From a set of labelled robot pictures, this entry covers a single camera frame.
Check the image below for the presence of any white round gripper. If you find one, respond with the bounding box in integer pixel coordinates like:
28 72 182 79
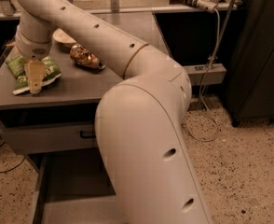
15 25 54 94

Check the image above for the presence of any green jalapeno chip bag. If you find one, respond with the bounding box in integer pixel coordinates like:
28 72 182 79
6 55 62 95

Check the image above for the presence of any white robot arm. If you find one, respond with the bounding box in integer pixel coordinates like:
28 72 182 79
16 0 213 224

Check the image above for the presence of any grey upper drawer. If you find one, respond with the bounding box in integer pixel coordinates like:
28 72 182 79
0 121 97 154

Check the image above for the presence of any grey drawer cabinet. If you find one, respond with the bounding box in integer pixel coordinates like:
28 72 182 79
0 11 185 224

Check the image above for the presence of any open grey lower drawer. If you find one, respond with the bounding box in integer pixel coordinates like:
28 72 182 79
29 147 128 224

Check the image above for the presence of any white paper bowl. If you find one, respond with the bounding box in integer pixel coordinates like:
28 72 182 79
53 29 76 48

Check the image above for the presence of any crushed gold soda can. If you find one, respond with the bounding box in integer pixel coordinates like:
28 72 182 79
70 44 105 70

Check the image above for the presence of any black side cabinet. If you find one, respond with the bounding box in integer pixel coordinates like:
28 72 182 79
222 0 274 127

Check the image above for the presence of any metal frame rail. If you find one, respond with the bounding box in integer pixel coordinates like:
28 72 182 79
0 0 243 21

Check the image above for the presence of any black drawer handle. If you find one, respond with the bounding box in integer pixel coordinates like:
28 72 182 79
79 131 96 139

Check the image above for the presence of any black floor cable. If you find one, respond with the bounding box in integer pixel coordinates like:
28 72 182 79
0 141 26 175

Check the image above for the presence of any grey metal bracket block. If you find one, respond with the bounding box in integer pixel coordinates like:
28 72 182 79
185 63 226 86

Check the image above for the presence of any white cable plug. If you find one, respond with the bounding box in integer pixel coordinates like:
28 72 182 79
196 0 216 13

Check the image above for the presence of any white cable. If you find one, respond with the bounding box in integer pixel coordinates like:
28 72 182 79
182 7 221 143

